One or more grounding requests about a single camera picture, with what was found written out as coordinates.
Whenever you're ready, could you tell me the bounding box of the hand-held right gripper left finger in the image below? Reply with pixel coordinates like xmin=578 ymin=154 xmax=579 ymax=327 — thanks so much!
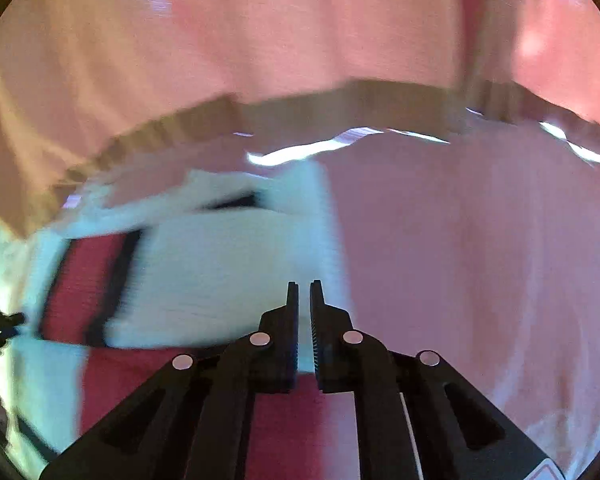
xmin=40 ymin=281 xmax=300 ymax=480

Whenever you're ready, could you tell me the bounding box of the pink printed blanket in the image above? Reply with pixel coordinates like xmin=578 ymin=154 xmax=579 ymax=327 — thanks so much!
xmin=50 ymin=122 xmax=600 ymax=480

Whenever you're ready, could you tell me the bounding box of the white knit sweater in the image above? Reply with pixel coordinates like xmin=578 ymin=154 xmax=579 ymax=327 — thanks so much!
xmin=5 ymin=160 xmax=361 ymax=480

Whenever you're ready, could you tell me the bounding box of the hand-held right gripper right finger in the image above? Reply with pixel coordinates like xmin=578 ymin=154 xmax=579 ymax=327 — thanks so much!
xmin=309 ymin=280 xmax=555 ymax=480

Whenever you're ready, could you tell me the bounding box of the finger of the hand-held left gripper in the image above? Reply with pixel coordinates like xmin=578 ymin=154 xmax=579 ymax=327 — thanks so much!
xmin=0 ymin=304 xmax=26 ymax=361

